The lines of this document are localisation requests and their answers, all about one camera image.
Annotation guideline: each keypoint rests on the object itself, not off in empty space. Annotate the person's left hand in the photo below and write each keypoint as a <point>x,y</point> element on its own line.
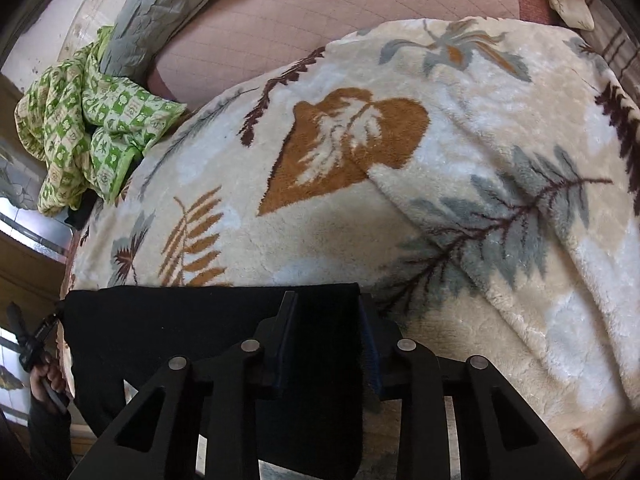
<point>47,385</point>

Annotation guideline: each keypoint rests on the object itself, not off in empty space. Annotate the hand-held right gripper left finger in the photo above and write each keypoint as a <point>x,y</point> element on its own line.
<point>286,355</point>

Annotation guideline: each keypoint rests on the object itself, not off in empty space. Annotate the metal rail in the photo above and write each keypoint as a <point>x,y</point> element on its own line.
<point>35,235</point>

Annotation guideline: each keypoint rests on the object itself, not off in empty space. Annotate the green patterned quilt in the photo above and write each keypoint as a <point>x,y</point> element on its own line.
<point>100,120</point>

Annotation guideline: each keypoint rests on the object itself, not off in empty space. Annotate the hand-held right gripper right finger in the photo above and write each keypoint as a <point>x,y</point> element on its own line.
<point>371,360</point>

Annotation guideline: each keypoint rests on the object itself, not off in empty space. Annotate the cream leaf print fleece blanket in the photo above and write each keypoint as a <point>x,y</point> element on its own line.
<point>350,235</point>

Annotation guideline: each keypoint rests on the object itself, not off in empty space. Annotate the pink quilted bed sheet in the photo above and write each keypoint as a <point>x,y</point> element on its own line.
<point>325,10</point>

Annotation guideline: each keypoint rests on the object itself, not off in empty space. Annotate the black pants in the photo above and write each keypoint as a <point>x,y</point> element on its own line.
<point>175,320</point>

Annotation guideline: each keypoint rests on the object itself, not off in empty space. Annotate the grey quilt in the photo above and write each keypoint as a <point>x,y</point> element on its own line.
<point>150,15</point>

